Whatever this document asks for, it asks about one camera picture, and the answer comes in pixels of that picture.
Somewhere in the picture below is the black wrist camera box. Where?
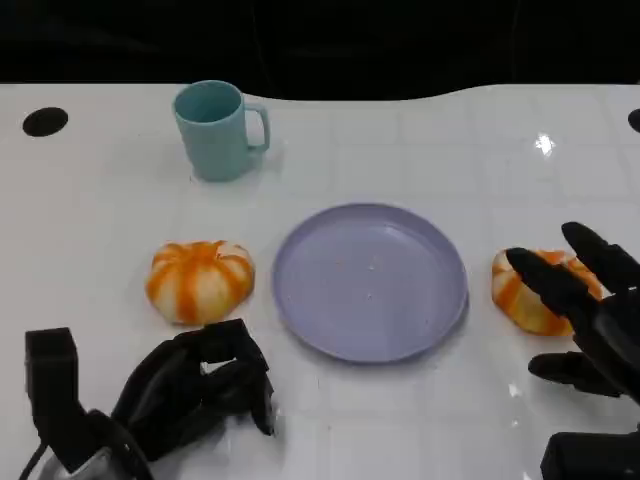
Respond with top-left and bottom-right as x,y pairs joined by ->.
541,430 -> 640,480
24,327 -> 105,474

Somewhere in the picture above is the lilac plate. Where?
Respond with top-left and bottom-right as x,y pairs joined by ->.
271,202 -> 470,365

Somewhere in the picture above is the orange white toy bread roll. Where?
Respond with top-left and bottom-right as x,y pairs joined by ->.
491,248 -> 604,337
144,240 -> 257,327

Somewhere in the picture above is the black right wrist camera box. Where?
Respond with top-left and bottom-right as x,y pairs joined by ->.
541,430 -> 640,480

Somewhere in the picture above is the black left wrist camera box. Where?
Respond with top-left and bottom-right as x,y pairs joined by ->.
24,327 -> 105,474

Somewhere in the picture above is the pale green mug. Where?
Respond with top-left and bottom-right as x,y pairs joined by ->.
172,79 -> 273,183

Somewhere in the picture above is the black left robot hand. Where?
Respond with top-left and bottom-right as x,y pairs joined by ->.
110,318 -> 278,462

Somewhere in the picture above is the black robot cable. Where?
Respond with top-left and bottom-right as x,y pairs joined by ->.
18,443 -> 50,480

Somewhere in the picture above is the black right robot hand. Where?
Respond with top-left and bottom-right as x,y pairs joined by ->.
504,221 -> 640,400

